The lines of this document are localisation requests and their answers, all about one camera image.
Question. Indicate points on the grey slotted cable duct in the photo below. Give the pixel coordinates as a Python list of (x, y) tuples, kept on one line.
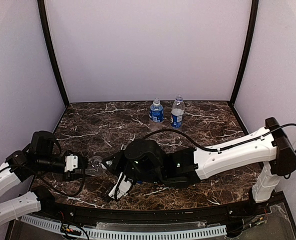
[(106, 234)]

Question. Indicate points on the black right corner post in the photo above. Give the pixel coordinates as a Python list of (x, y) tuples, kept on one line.
[(246, 51)]

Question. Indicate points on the black corner post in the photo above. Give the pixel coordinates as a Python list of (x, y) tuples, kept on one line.
[(51, 51), (246, 51)]

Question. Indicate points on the white sport bottle cap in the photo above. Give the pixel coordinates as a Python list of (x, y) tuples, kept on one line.
[(106, 164)]

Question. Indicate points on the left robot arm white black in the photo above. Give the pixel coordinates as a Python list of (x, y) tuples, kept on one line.
[(38, 156)]

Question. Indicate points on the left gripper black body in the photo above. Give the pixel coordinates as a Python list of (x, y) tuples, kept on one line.
[(81, 164)]

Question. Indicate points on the Pepsi bottle blue label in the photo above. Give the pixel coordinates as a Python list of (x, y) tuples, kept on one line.
[(177, 112)]

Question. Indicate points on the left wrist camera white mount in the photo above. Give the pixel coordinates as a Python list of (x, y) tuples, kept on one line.
[(71, 163)]

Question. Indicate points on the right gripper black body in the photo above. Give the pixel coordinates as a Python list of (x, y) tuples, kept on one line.
[(115, 164)]

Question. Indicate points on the black left corner post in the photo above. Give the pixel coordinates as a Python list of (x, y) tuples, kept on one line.
[(51, 51)]

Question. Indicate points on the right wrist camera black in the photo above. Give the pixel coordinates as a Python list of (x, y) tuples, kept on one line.
[(120, 189)]

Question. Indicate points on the black table front rail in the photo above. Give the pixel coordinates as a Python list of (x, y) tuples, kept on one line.
[(150, 204)]

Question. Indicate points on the Pocari Sweat bottle blue label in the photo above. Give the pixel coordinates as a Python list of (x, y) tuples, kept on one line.
[(156, 111)]

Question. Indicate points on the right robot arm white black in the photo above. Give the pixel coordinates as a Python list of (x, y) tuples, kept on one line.
[(143, 160)]

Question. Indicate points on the small circuit board with wires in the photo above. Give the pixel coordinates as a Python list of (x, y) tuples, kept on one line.
[(69, 231)]

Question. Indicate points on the small clear bottle white cap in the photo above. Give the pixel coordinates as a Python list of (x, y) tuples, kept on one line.
[(95, 166)]

